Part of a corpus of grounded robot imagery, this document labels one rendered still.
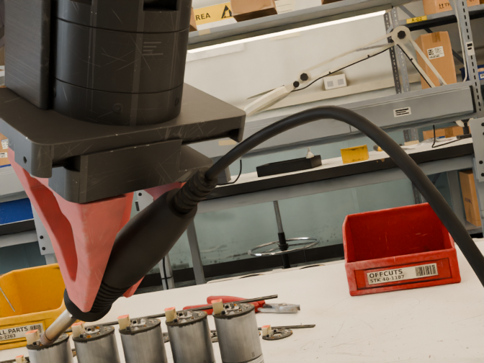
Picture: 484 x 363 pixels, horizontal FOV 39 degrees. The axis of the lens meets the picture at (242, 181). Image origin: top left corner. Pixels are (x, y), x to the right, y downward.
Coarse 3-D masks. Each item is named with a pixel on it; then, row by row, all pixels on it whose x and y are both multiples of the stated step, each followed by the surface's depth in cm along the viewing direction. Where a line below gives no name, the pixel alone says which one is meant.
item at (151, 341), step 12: (144, 324) 40; (120, 336) 39; (132, 336) 39; (144, 336) 39; (156, 336) 39; (132, 348) 39; (144, 348) 39; (156, 348) 39; (132, 360) 39; (144, 360) 39; (156, 360) 39
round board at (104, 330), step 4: (88, 328) 41; (100, 328) 41; (104, 328) 40; (108, 328) 40; (112, 328) 40; (100, 332) 40; (104, 332) 40; (108, 332) 39; (112, 332) 40; (80, 336) 39; (84, 336) 39; (92, 336) 39; (96, 336) 39; (100, 336) 39; (76, 340) 39; (80, 340) 39; (84, 340) 39; (88, 340) 39
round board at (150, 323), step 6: (150, 318) 41; (156, 318) 41; (132, 324) 40; (150, 324) 39; (156, 324) 39; (120, 330) 39; (126, 330) 39; (132, 330) 39; (138, 330) 39; (144, 330) 39
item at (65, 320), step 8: (64, 304) 35; (64, 312) 36; (56, 320) 36; (64, 320) 36; (72, 320) 35; (48, 328) 37; (56, 328) 36; (64, 328) 36; (40, 336) 38; (48, 336) 37; (56, 336) 37; (48, 344) 38
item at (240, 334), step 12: (252, 312) 39; (216, 324) 39; (228, 324) 38; (240, 324) 38; (252, 324) 39; (228, 336) 38; (240, 336) 38; (252, 336) 39; (228, 348) 38; (240, 348) 38; (252, 348) 39; (228, 360) 39; (240, 360) 38; (252, 360) 39
